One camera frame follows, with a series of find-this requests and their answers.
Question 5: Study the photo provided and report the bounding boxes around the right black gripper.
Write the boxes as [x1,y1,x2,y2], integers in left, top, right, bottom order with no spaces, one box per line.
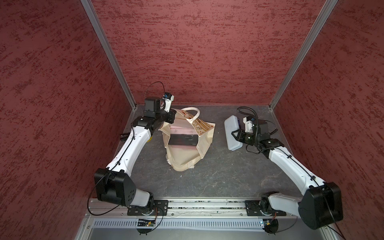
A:
[231,128,260,145]

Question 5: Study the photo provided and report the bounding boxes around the white pencil case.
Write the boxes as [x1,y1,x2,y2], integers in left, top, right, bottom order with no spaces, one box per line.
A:
[224,115,243,151]

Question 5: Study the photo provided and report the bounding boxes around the black pencil case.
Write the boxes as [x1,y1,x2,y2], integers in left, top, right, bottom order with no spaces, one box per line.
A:
[168,135,199,146]

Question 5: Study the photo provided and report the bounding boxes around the printed canvas tote bag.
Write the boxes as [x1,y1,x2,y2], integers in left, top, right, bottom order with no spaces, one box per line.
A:
[159,107,216,172]

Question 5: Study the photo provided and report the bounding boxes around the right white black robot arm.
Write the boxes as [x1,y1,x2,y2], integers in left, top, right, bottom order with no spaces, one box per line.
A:
[225,116,344,233]

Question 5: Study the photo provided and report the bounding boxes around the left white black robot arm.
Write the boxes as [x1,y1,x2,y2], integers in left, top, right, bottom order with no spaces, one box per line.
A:
[94,93,176,216]

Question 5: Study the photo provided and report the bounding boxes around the pink pencil case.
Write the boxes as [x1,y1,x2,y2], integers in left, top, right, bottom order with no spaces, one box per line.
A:
[170,126,198,135]

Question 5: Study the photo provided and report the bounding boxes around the black scissors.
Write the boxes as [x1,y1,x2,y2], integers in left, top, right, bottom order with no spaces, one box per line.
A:
[120,133,130,142]

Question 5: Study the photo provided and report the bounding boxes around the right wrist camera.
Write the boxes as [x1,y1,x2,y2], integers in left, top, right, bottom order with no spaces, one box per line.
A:
[243,116,258,134]

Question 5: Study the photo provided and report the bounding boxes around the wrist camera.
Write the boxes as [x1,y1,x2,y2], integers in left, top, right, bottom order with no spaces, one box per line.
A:
[243,116,258,134]
[163,92,174,113]

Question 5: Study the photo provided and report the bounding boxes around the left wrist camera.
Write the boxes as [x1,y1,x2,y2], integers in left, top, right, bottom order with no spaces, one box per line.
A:
[163,92,174,113]

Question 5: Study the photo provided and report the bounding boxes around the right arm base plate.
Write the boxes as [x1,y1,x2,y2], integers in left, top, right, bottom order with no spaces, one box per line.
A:
[245,200,287,217]

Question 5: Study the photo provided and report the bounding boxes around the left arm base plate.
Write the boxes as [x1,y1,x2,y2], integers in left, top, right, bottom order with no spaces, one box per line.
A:
[127,200,169,217]

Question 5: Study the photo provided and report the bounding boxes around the aluminium mounting rail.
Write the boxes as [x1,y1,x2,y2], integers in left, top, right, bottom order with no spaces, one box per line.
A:
[89,198,296,219]

